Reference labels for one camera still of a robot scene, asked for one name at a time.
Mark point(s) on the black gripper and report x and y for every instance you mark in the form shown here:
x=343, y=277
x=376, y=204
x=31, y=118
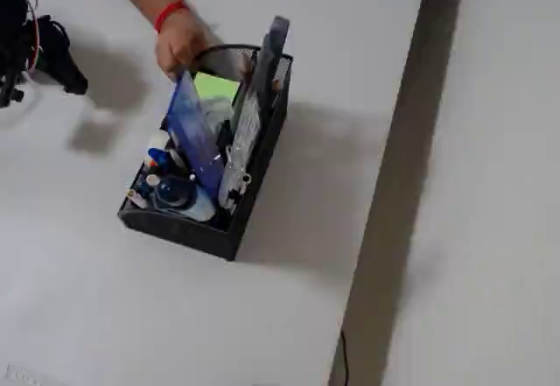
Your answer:
x=54, y=59

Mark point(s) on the long blue plastic strip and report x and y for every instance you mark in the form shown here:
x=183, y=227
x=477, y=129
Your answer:
x=192, y=132

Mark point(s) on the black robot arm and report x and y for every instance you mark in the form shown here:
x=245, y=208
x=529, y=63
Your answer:
x=13, y=18

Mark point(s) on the black mesh desk organizer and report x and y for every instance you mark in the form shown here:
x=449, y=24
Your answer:
x=184, y=233

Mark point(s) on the person's bare hand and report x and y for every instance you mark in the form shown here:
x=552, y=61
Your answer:
x=181, y=40

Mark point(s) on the red wrist band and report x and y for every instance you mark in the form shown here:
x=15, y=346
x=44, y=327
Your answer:
x=170, y=11

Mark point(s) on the green sticky note pad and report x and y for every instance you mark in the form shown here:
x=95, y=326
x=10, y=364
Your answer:
x=216, y=85

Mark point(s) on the clear plastic ruler set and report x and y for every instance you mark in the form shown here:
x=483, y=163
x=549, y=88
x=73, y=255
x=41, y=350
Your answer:
x=249, y=119

